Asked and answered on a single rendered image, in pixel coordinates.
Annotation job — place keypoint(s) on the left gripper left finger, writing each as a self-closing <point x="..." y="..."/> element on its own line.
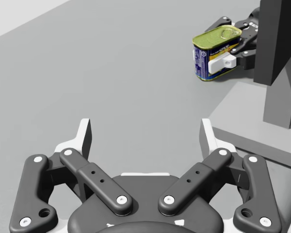
<point x="36" y="184"/>

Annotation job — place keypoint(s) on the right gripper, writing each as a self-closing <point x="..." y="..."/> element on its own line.
<point x="254" y="18"/>

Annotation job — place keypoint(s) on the grey stand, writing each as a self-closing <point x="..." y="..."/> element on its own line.
<point x="279" y="102"/>

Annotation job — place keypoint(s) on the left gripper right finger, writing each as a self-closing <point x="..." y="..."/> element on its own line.
<point x="257" y="184"/>

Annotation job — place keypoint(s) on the green and blue rectangular can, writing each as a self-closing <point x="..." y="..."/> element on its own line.
<point x="214" y="38"/>

